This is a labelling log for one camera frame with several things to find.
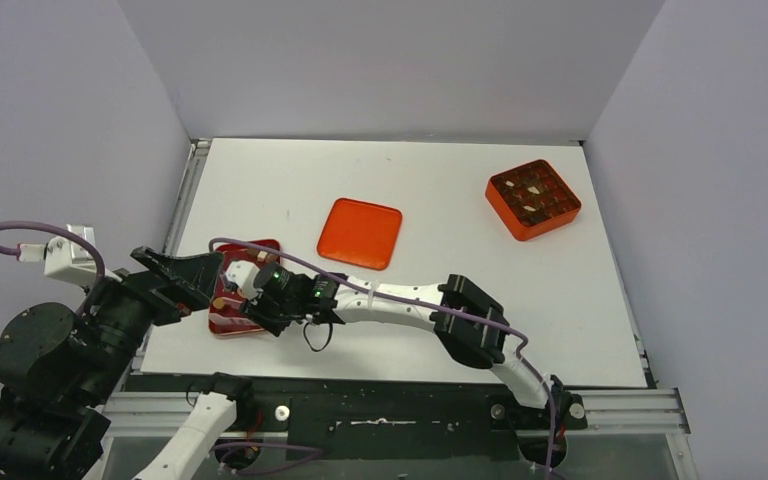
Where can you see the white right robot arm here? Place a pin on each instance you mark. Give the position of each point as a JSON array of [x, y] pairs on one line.
[[469, 324]]

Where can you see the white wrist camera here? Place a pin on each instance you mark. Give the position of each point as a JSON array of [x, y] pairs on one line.
[[239, 277], [65, 256]]

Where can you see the orange box lid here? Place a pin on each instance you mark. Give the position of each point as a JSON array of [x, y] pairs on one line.
[[360, 233]]

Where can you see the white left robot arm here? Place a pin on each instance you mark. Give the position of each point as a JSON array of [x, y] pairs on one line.
[[57, 365]]

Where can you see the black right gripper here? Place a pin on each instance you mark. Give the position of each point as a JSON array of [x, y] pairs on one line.
[[259, 313]]

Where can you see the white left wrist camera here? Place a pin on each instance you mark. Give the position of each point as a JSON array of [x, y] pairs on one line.
[[65, 256]]

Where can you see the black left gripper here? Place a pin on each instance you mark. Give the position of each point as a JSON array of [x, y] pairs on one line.
[[193, 278]]

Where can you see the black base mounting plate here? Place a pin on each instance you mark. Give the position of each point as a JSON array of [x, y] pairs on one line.
[[382, 420]]

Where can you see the aluminium table edge rail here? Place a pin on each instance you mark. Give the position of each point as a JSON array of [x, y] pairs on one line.
[[192, 172]]

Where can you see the red chocolate tray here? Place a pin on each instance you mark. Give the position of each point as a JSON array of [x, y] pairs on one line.
[[230, 321]]

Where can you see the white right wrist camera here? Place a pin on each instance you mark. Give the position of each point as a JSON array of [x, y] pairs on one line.
[[239, 277]]

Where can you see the orange compartment chocolate box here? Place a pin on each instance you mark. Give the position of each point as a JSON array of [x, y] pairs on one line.
[[558, 205]]

